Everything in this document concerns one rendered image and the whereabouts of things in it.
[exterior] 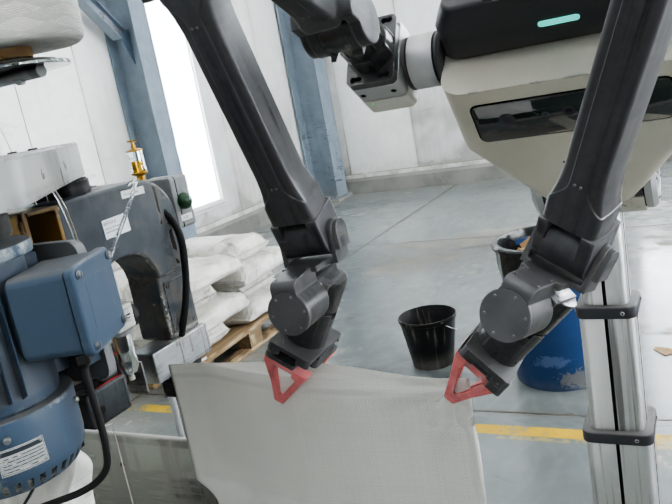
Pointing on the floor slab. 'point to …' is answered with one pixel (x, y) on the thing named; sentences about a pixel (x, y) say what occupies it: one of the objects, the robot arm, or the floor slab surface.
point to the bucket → (430, 335)
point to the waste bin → (567, 352)
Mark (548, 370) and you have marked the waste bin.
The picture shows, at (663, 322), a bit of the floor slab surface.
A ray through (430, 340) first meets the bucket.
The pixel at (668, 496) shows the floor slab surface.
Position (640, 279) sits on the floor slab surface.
